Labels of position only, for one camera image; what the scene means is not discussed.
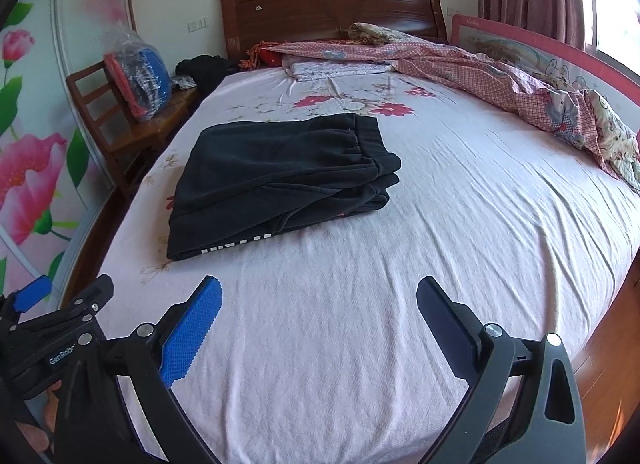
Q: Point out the brown wooden headboard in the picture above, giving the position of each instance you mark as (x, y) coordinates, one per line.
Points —
(325, 9)

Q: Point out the pink cartoon bed rail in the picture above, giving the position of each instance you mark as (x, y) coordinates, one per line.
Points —
(525, 49)

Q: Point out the pale floral pillow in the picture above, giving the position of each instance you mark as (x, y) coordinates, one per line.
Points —
(380, 34)

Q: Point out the pile of dark clothes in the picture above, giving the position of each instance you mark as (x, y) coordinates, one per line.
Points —
(202, 71)

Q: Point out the white wall socket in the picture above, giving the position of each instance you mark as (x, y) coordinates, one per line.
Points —
(452, 11)
(198, 24)

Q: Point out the brown wooden chair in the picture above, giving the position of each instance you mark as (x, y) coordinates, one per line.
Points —
(135, 139)

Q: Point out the folded white floral sheet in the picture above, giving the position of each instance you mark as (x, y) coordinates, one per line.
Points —
(330, 68)

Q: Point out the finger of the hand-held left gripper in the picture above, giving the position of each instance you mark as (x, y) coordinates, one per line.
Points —
(95, 294)
(31, 294)

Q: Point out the red pillow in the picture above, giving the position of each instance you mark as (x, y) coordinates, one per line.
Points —
(270, 58)

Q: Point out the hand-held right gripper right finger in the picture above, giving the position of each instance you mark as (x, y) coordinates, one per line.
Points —
(445, 329)

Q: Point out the dark navy fleece pants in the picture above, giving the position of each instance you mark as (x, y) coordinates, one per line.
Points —
(280, 174)

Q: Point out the plastic bag of clothes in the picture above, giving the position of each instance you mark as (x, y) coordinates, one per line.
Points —
(142, 74)

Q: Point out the floral print wardrobe door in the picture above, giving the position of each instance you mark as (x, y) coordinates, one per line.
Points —
(30, 169)

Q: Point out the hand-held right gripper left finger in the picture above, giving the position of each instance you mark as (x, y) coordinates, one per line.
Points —
(195, 329)

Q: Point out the bed with floral white sheet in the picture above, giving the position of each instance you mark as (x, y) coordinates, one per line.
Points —
(350, 344)

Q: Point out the pink checked quilt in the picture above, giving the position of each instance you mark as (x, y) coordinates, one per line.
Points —
(450, 64)

